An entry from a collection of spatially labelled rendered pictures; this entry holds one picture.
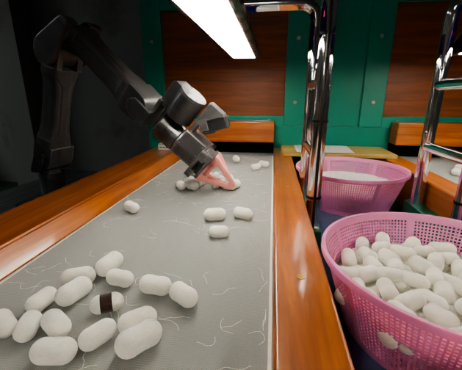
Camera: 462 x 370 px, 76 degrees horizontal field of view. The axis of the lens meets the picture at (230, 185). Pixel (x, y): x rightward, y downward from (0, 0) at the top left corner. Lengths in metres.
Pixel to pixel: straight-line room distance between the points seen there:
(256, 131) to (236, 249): 0.65
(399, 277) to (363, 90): 0.78
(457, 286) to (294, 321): 0.21
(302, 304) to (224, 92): 0.89
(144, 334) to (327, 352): 0.14
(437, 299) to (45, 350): 0.35
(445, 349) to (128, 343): 0.25
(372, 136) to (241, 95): 0.47
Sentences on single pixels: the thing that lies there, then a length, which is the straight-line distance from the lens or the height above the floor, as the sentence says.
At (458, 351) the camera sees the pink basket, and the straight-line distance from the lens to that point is 0.32.
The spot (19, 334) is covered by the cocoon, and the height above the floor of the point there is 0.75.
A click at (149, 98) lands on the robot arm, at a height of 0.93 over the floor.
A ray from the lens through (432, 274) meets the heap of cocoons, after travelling 0.42.
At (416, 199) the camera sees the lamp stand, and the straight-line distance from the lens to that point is 0.75.
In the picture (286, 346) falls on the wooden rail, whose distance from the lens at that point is 0.25.
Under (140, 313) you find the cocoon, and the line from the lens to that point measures 0.29.
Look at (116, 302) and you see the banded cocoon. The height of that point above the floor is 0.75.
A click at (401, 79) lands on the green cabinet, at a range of 1.15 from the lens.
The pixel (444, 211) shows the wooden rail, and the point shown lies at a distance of 0.70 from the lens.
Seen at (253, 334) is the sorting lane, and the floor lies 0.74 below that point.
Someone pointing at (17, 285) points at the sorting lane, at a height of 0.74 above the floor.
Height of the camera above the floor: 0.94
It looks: 17 degrees down
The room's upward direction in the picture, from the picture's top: straight up
